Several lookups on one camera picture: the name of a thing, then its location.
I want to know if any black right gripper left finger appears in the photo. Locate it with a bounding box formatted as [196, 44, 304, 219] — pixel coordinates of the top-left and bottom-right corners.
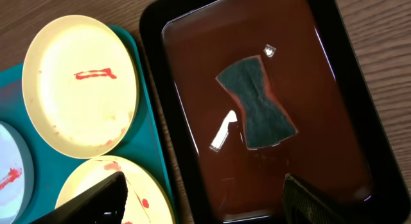
[32, 172, 128, 224]

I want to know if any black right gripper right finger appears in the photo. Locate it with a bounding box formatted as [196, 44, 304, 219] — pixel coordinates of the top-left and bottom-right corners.
[282, 173, 347, 224]

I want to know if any yellow plate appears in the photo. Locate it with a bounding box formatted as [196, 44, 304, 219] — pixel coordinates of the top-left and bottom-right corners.
[22, 15, 139, 159]
[55, 155, 176, 224]

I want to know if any light blue plate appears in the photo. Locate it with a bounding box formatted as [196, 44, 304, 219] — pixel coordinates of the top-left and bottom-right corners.
[1, 121, 35, 223]

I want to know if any teal plastic tray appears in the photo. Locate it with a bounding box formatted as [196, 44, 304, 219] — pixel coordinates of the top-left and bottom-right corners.
[1, 26, 174, 223]

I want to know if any black tray with brown water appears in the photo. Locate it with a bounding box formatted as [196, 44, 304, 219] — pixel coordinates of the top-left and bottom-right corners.
[139, 0, 410, 223]

